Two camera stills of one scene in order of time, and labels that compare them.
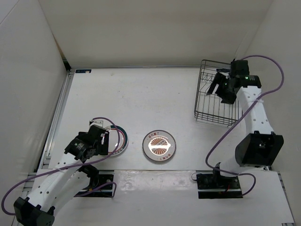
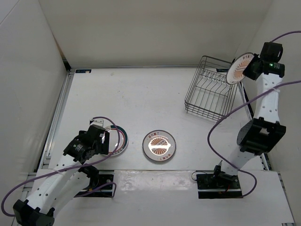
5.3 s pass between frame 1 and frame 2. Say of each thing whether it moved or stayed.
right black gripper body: moved
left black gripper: stayed
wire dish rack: moved
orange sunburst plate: stayed
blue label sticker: stayed
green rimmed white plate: stayed
